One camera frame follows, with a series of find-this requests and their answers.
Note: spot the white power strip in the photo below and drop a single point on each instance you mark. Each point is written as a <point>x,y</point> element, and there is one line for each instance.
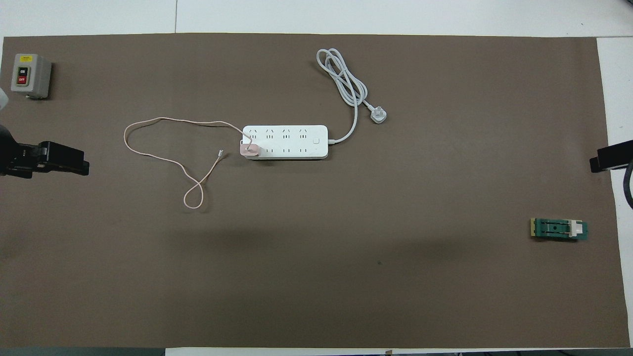
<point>292,142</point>

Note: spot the pink charger adapter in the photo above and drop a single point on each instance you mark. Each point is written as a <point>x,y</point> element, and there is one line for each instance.
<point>248,150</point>

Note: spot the grey on off switch box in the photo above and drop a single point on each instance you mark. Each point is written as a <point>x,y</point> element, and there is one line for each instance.
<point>30,75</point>

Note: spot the green circuit board module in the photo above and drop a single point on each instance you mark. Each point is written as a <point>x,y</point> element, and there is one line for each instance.
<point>556,229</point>

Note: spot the brown table mat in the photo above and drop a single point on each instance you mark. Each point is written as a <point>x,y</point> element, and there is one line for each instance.
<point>346,247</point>

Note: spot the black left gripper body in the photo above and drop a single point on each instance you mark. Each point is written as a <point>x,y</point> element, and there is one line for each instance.
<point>15,158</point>

